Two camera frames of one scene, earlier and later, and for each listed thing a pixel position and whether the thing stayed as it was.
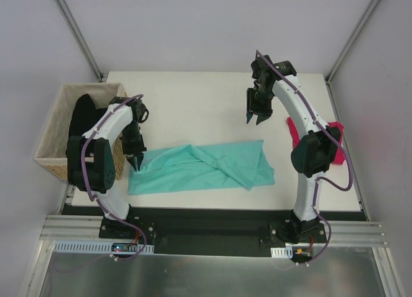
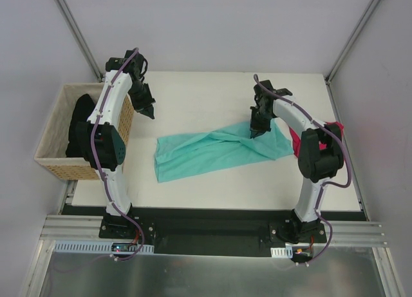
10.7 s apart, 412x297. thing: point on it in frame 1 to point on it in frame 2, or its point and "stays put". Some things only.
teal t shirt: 243,164 to 178,155
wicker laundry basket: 51,154 stays put
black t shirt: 84,114 stays put
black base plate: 262,233 stays put
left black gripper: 135,151 to 145,103
